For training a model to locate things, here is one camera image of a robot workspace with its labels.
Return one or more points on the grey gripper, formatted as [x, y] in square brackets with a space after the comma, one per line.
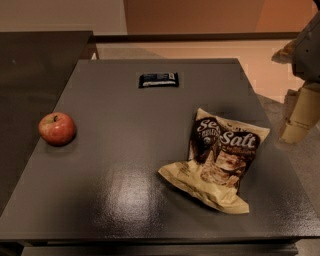
[307, 55]

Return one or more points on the brown sea salt chip bag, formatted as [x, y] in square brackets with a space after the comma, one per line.
[221, 151]

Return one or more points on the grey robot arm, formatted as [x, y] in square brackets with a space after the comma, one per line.
[306, 59]

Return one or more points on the blueberry rxbar dark wrapper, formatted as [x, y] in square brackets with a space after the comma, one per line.
[148, 80]

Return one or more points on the red apple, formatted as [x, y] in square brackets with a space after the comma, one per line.
[57, 128]

